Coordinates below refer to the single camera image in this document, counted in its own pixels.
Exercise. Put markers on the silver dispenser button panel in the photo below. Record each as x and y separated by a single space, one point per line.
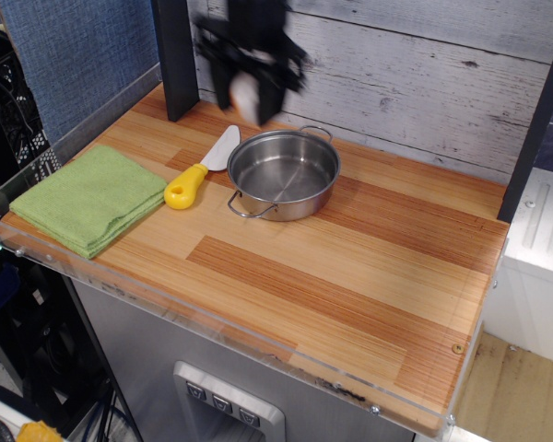
215 410

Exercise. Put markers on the white aluminium side block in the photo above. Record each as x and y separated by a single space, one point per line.
519 307

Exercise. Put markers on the dark left vertical post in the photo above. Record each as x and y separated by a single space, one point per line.
176 56

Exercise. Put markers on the round metal pot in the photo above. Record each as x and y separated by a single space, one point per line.
283 175

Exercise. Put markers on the yellow object at bottom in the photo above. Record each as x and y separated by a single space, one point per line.
38 432

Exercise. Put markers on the white toy sushi piece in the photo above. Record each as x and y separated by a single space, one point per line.
244 97

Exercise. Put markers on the clear acrylic table guard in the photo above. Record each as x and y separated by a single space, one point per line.
376 297

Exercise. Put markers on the yellow handled toy knife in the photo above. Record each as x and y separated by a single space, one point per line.
181 192

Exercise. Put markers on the dark right vertical post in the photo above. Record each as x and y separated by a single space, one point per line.
529 152

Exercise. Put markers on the blue fabric partition panel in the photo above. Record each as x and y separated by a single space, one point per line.
86 62

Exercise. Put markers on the folded green cloth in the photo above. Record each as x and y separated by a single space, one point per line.
88 203

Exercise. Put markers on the black plastic crate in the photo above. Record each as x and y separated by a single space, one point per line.
23 142

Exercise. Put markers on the dark vertical post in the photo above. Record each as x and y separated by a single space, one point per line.
176 56
529 152

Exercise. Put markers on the stainless toy fridge cabinet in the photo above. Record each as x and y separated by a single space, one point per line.
141 349

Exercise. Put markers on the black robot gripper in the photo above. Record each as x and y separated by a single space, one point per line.
252 38

